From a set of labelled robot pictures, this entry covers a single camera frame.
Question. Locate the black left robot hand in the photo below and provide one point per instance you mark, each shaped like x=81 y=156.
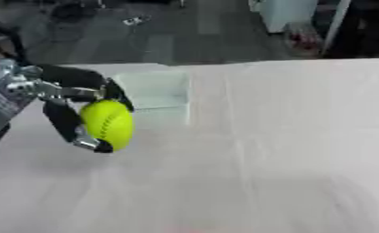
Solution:
x=65 y=118

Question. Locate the yellow-green ball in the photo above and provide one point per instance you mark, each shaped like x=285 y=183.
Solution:
x=108 y=123

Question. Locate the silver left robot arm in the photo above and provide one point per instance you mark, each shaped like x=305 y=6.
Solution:
x=1 y=97

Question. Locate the white box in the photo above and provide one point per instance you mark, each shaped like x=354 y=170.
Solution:
x=154 y=91

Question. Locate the white cabinet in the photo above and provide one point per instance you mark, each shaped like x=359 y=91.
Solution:
x=283 y=13

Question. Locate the red and white bag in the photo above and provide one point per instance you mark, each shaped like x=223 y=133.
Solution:
x=303 y=38

